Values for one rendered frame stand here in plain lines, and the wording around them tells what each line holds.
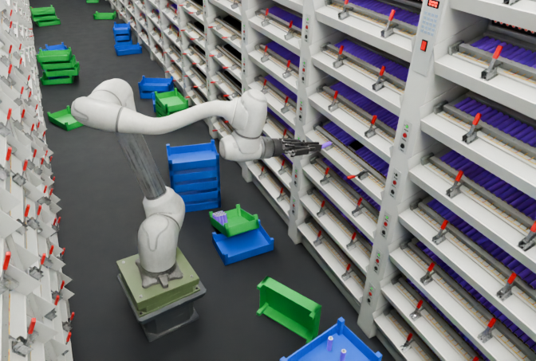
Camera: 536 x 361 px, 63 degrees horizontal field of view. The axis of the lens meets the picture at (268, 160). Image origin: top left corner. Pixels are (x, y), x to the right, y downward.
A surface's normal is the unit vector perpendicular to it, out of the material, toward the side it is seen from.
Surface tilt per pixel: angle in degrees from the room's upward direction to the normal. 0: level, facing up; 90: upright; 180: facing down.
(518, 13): 110
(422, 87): 90
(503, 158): 20
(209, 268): 0
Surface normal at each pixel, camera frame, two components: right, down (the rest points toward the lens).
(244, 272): 0.03, -0.85
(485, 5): -0.85, 0.48
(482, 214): -0.28, -0.73
